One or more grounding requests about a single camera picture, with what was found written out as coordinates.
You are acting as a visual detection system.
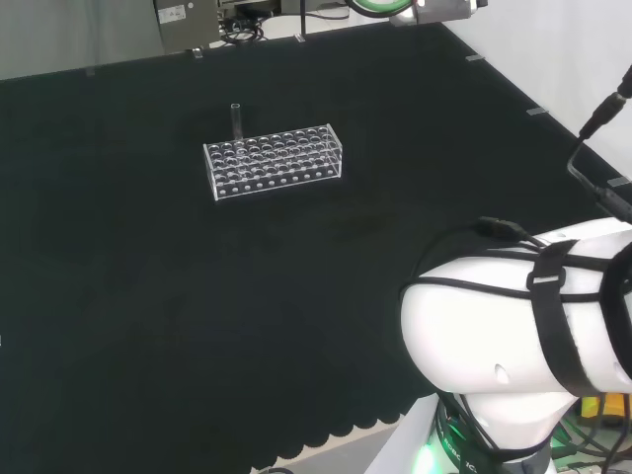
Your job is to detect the thick black cable with plug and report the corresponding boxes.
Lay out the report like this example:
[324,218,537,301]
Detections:
[566,62,632,224]

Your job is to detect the tangled black cables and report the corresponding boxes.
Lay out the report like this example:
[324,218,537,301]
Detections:
[218,14,266,46]

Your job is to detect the black cables beside arm base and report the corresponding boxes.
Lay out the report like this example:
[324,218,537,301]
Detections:
[547,419,632,474]

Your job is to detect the clear glass test tube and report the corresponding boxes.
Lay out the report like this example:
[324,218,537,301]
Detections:
[229,102,245,149]

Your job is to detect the grey metal cabinet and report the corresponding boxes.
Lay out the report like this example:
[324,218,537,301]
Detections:
[152,0,221,51]

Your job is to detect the black bench cloth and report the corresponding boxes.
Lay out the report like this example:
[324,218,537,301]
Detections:
[0,22,632,474]

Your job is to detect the clear plastic test tube rack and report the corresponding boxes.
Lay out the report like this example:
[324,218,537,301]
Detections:
[202,125,345,202]

